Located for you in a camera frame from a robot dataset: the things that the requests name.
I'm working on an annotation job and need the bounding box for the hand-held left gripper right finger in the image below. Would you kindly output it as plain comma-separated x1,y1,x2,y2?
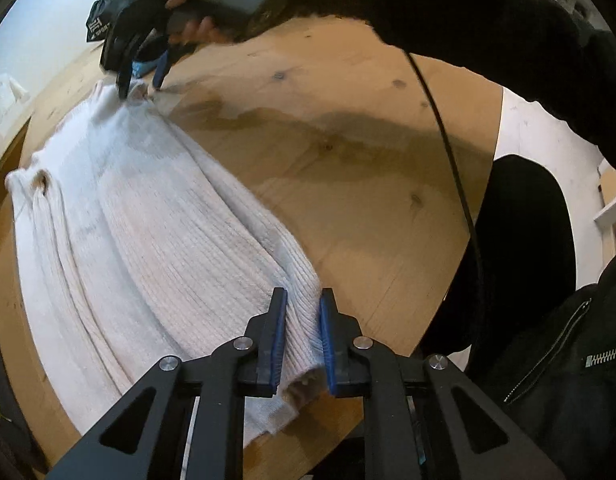
319,287,565,480

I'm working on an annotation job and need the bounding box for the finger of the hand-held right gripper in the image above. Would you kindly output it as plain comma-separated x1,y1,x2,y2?
152,46,173,92
116,35,155,100

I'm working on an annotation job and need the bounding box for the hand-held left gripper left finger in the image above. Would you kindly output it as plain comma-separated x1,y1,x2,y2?
46,287,289,480

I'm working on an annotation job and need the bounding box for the white knit cardigan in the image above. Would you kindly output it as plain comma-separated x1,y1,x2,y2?
5,80,325,450

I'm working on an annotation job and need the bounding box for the person's right forearm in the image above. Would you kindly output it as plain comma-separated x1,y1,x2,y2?
268,0,616,163

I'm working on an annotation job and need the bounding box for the person's black trouser leg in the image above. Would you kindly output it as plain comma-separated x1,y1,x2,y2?
420,154,578,361

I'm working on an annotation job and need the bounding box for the person's black jacket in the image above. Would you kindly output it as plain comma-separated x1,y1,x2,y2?
468,245,616,480

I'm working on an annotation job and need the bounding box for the black garment with yellow print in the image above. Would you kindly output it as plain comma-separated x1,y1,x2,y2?
0,340,49,480

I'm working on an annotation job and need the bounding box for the white shelf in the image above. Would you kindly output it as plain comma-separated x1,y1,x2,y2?
592,157,616,253

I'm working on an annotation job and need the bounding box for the black cable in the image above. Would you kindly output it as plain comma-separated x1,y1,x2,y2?
404,50,487,321

